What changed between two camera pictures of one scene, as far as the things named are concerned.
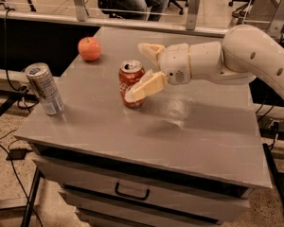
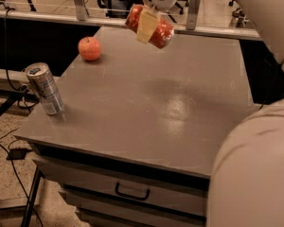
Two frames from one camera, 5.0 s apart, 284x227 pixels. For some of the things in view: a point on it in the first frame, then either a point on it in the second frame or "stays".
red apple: [89, 48] stays
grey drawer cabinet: [187, 152] stays
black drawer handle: [128, 196] stays
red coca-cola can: [130, 73] -> [163, 32]
